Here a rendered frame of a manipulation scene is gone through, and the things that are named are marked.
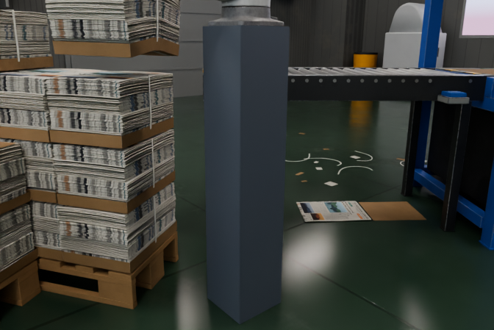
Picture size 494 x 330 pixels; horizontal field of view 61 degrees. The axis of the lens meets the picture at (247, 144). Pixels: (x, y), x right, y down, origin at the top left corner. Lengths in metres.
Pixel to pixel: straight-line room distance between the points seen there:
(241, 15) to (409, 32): 6.31
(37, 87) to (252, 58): 0.75
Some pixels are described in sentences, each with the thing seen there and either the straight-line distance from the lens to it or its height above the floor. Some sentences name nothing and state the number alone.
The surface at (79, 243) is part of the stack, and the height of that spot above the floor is 0.23.
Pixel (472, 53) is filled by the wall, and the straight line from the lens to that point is 7.99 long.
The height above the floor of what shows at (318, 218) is 0.01.
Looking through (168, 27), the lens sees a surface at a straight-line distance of 1.61.
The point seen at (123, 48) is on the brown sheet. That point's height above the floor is 0.93.
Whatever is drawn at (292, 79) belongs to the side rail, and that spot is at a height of 0.78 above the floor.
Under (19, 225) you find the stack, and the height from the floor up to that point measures 0.30.
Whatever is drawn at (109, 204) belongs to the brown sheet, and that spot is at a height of 0.40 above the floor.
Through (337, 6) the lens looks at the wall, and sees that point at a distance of 8.72.
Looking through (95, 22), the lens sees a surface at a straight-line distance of 1.43.
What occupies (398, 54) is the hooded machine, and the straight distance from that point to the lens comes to 7.59.
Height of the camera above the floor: 0.96
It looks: 14 degrees down
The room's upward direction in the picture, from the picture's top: straight up
